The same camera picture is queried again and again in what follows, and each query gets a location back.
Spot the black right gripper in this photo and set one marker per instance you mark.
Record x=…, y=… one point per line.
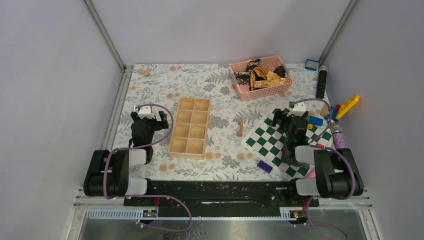
x=281, y=115

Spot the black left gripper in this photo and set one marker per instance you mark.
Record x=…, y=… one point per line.
x=159, y=125

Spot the wooden compartment tray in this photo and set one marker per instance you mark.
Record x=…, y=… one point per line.
x=190, y=131

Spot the yellow patterned tie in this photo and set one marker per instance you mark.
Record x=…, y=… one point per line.
x=263, y=77

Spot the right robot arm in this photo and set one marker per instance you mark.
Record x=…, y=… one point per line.
x=336, y=172

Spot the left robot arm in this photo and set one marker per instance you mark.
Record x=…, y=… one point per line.
x=115, y=166

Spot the colourful lego brick pile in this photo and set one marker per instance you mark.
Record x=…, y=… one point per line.
x=316, y=121

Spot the purple glitter tube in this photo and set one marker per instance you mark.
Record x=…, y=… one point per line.
x=337, y=135

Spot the purple lego brick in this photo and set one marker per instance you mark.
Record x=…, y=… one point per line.
x=264, y=166

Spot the yellow triangle toy block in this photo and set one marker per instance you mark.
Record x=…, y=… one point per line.
x=345, y=107

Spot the curved wooden block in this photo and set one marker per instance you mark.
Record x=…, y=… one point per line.
x=240, y=130

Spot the small wooden cylinder block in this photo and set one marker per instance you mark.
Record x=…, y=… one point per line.
x=143, y=72

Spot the pink plastic basket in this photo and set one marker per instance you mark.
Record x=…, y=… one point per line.
x=244, y=92

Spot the blue white lego brick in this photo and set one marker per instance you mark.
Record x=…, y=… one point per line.
x=311, y=64

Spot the black floral tie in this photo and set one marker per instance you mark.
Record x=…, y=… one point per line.
x=244, y=77

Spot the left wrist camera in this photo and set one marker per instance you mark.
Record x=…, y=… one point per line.
x=144, y=112

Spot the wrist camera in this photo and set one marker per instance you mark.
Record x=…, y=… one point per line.
x=144, y=112
x=297, y=109

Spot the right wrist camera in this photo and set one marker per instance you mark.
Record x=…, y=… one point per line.
x=297, y=109

